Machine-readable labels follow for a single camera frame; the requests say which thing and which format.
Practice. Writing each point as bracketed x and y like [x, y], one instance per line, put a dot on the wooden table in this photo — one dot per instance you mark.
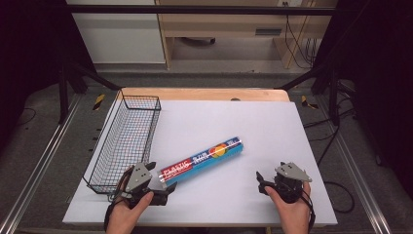
[201, 94]

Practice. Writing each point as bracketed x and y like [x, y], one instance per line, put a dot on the person's right hand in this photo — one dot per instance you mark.
[292, 214]

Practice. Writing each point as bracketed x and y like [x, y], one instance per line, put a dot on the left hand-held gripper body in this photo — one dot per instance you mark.
[138, 178]

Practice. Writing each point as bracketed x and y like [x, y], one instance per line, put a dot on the blue plastic wrap box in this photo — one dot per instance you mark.
[201, 161]

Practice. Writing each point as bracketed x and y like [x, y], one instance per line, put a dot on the dark curtain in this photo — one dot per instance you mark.
[29, 48]
[376, 65]

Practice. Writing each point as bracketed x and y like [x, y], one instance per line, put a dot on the person's left hand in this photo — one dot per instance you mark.
[125, 217]

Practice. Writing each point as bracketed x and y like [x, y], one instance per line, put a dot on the black metal frame bar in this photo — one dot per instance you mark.
[195, 9]

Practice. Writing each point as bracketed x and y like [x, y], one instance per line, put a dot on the light wooden desk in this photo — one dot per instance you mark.
[224, 22]

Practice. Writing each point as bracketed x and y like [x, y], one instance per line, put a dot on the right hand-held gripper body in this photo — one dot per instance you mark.
[290, 182]

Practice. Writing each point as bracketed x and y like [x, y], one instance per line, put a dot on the black metal stand leg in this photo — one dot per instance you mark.
[333, 97]
[63, 97]

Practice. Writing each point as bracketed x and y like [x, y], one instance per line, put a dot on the aluminium floor rail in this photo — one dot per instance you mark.
[354, 162]
[42, 159]

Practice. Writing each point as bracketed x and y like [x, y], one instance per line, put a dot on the white table mat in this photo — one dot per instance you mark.
[243, 201]

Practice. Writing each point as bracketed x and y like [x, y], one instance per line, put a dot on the white cabinet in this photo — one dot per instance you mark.
[120, 35]

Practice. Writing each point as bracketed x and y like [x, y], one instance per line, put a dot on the yellow black tape marker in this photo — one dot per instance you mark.
[99, 101]
[307, 102]

